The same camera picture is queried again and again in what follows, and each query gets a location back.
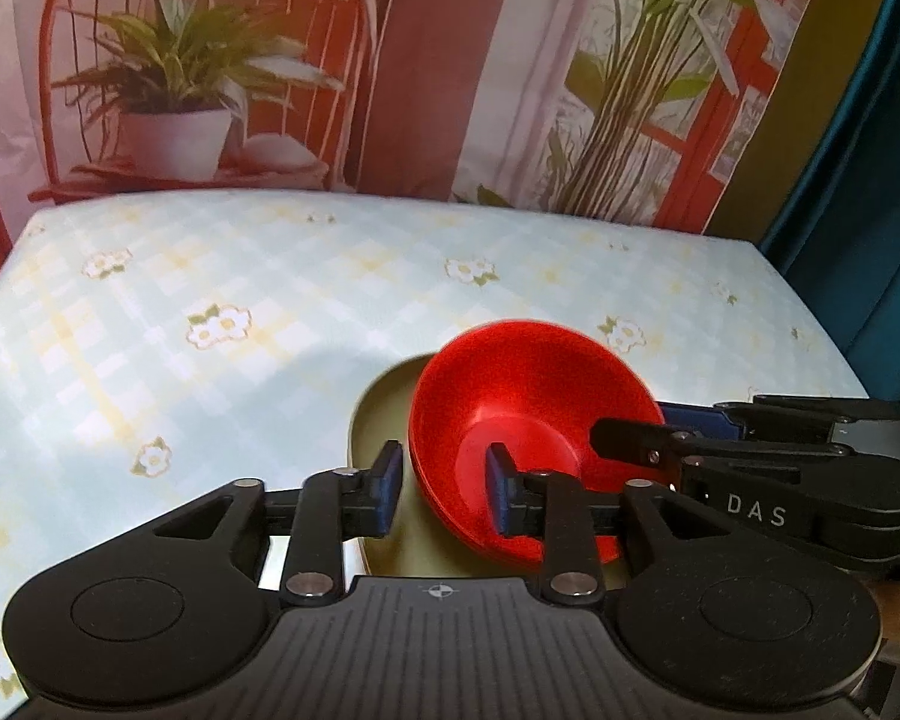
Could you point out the floral checked tablecloth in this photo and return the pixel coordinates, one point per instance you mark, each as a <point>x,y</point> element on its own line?
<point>195,330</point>

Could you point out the teal curtain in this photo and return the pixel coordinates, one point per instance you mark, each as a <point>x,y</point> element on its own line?
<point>870,202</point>

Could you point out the printed room scene backdrop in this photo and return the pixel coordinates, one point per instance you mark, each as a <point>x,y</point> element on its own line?
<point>450,67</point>

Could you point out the pale green plate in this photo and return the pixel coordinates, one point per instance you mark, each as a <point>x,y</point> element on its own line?
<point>420,551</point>

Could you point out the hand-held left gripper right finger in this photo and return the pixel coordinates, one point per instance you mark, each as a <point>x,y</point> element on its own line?
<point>499,491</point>

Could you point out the red bowl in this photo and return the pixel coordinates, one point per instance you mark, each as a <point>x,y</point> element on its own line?
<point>465,529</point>
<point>525,405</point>

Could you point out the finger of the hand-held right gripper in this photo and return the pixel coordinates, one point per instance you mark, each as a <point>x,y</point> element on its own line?
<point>630,441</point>
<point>701,420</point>

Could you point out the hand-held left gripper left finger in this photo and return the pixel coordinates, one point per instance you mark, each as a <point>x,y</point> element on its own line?
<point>388,481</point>

